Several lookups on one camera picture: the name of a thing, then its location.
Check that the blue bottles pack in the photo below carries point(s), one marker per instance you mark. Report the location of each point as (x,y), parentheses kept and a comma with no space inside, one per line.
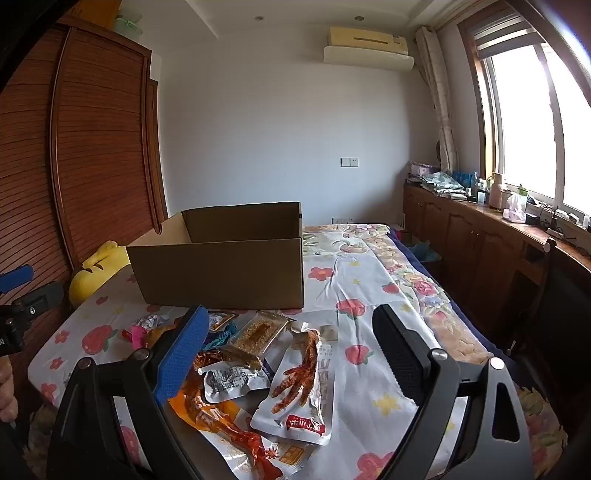
(467,181)

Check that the silver snack packet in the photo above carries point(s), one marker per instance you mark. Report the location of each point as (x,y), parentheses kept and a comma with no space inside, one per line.
(154,321)

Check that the white wall outlet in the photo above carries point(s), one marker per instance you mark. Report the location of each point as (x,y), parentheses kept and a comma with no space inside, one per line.
(342,220)

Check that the teal cloth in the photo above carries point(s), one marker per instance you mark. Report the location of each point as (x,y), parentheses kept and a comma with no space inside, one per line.
(424,251)

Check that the round hand fan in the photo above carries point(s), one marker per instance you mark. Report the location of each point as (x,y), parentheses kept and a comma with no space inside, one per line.
(439,150)

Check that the patterned white curtain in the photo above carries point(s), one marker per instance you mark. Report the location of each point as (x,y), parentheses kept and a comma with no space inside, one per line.
(438,101)

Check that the black chair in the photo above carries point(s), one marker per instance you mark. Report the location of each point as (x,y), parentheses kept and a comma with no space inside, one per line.
(558,314)

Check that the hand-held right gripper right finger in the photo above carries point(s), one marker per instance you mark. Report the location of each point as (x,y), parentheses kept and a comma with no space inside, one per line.
(397,360)

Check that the clear sesame bar packet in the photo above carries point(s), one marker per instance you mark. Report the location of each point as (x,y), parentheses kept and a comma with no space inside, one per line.
(258,334)

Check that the white chicken feet packet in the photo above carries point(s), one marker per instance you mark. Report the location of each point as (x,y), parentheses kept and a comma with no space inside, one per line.
(300,392)

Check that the white wall switch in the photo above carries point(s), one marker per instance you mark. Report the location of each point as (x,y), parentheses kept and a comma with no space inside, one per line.
(349,162)

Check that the brown cardboard box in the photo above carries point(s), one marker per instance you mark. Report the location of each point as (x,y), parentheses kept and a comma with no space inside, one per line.
(217,272)

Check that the orange chicken feet packet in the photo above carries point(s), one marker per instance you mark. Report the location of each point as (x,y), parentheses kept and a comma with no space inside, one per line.
(221,417)

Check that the teal snack packet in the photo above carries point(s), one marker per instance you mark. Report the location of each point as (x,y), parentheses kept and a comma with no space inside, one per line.
(220,337)

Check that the pink snack packet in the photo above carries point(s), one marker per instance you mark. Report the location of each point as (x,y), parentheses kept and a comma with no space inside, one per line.
(138,337)

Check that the green plastic container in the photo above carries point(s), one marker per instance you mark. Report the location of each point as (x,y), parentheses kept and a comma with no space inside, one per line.
(127,24)

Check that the long wooden cabinet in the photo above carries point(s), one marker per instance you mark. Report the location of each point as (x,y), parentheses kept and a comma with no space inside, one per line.
(461,240)

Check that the pale pink thermos bottle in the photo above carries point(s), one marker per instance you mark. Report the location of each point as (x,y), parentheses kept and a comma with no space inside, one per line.
(497,194)

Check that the green-lidded bottle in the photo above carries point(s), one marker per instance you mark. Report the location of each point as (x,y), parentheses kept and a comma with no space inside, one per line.
(521,194)

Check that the yellow plush toy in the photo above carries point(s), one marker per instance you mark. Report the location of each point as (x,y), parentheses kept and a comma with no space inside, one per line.
(90,281)

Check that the cream wall air conditioner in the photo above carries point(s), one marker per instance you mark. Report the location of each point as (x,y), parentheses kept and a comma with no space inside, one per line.
(369,38)

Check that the dark blue blanket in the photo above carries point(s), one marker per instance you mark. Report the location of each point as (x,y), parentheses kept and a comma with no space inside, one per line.
(443,281)

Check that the brown snack packet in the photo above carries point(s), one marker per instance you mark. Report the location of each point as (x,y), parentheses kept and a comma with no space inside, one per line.
(222,319)

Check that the person's left hand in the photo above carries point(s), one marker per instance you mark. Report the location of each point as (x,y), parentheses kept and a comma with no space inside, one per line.
(6,392)

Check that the small silver printed packet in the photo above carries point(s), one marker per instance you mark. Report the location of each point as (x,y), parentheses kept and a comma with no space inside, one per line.
(231,381)

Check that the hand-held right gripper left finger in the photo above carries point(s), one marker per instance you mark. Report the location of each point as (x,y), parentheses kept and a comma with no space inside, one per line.
(184,355)

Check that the orange-edged snack packet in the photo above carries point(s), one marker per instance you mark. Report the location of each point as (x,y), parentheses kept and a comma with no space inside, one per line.
(161,334)

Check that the wooden slatted wardrobe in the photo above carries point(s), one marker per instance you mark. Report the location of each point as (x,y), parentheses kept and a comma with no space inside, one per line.
(92,138)

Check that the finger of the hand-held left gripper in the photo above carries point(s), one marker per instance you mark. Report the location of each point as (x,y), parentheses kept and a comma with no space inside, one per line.
(16,278)
(39,300)

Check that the dark red snack packet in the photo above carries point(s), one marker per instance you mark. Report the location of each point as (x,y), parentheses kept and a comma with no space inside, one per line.
(221,356)

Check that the floral bedsheet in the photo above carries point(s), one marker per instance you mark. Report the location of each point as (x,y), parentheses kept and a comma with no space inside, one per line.
(351,286)

